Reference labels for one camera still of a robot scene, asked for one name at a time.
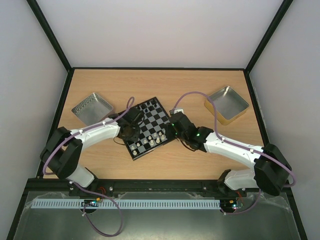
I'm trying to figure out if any light blue slotted cable duct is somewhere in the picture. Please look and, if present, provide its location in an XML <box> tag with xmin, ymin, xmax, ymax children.
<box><xmin>31</xmin><ymin>199</ymin><xmax>221</xmax><ymax>210</ymax></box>

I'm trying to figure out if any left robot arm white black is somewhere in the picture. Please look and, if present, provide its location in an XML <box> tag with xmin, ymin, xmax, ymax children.
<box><xmin>40</xmin><ymin>107</ymin><xmax>144</xmax><ymax>194</ymax></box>

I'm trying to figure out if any gold square tin box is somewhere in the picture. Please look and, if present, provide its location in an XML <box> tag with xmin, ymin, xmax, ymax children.
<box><xmin>209</xmin><ymin>85</ymin><xmax>250</xmax><ymax>126</ymax></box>

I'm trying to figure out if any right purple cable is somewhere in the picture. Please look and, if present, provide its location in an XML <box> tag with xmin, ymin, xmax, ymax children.
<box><xmin>173</xmin><ymin>91</ymin><xmax>298</xmax><ymax>216</ymax></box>

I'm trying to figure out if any black silver chess board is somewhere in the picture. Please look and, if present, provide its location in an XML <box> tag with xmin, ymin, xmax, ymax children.
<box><xmin>124</xmin><ymin>97</ymin><xmax>174</xmax><ymax>161</ymax></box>

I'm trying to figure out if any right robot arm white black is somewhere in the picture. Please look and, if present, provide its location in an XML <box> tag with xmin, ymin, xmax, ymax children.
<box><xmin>165</xmin><ymin>111</ymin><xmax>292</xmax><ymax>196</ymax></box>

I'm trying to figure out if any silver embossed tin lid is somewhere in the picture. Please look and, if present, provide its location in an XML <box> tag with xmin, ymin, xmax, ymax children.
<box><xmin>71</xmin><ymin>92</ymin><xmax>114</xmax><ymax>126</ymax></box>

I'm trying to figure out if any black aluminium frame rail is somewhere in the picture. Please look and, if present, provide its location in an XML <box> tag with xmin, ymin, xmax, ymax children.
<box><xmin>24</xmin><ymin>177</ymin><xmax>291</xmax><ymax>198</ymax></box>

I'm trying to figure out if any purple cable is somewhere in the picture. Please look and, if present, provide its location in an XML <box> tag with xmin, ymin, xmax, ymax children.
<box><xmin>42</xmin><ymin>96</ymin><xmax>136</xmax><ymax>237</ymax></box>
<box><xmin>173</xmin><ymin>91</ymin><xmax>298</xmax><ymax>216</ymax></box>

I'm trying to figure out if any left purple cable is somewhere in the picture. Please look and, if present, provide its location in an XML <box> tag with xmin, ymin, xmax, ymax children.
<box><xmin>42</xmin><ymin>96</ymin><xmax>136</xmax><ymax>237</ymax></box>

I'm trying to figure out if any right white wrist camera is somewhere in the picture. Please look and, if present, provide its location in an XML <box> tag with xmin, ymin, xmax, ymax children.
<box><xmin>169</xmin><ymin>107</ymin><xmax>184</xmax><ymax>116</ymax></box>

